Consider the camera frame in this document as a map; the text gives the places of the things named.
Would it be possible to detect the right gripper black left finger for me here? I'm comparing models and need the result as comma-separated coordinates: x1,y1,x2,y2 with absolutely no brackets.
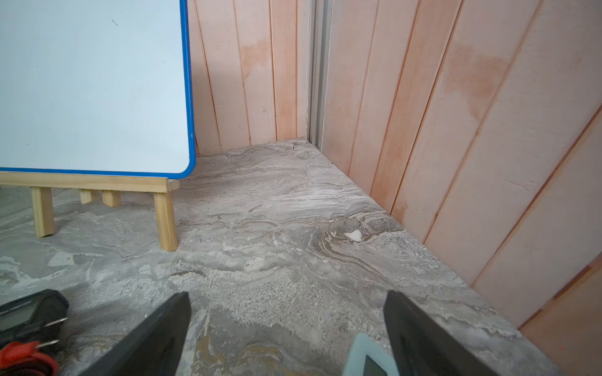
83,292,191,375

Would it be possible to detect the light blue calculator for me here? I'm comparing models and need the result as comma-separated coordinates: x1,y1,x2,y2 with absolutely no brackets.
342,333,400,376

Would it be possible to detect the blue framed whiteboard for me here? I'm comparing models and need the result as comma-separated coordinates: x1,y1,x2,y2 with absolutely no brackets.
1,1,196,179

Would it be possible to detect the small black multimeter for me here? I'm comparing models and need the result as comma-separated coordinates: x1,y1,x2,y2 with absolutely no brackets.
1,289,69,376

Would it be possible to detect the wooden easel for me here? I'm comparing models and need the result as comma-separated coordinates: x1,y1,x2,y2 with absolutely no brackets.
1,172,180,252

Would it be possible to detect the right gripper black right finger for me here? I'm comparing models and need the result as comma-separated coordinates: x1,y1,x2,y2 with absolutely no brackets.
383,290,496,376

